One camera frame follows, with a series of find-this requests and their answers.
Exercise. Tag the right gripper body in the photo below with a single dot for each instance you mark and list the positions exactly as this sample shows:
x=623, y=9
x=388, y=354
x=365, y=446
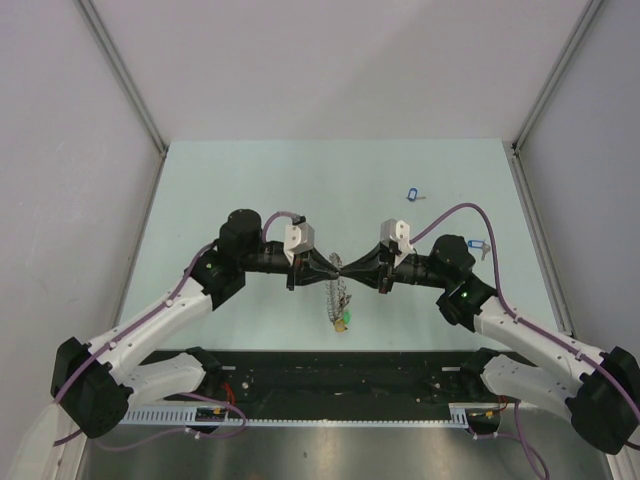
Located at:
x=405, y=273

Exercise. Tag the light blue tagged key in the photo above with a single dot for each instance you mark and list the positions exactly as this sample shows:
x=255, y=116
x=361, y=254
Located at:
x=482, y=246

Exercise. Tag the white slotted cable duct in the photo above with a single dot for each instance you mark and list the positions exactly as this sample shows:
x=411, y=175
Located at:
x=205, y=416

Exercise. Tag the metal disc keyring holder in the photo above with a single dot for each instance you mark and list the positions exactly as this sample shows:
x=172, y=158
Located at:
x=337, y=300

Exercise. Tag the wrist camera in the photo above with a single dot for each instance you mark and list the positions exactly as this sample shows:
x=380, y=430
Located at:
x=298, y=239
x=395, y=236

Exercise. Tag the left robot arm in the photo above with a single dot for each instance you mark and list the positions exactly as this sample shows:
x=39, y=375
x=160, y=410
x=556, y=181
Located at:
x=96, y=383

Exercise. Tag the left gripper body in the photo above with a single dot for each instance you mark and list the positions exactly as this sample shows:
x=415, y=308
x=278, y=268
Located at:
x=300, y=264

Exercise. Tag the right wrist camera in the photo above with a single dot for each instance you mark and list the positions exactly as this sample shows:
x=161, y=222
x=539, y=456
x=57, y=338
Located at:
x=395, y=236

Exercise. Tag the dark blue tagged key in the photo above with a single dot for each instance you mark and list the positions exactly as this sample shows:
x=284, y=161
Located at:
x=414, y=195

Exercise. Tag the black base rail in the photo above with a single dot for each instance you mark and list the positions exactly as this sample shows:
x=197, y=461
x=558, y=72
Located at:
x=348, y=386

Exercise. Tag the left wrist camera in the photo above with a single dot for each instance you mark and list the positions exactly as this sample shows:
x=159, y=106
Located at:
x=298, y=239

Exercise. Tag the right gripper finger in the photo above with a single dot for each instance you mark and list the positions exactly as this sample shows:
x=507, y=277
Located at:
x=368, y=279
x=367, y=264

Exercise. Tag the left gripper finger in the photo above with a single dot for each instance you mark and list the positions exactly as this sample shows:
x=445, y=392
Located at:
x=314, y=262
x=311, y=277

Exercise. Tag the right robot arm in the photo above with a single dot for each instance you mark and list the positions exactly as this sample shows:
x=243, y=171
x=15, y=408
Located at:
x=596, y=391

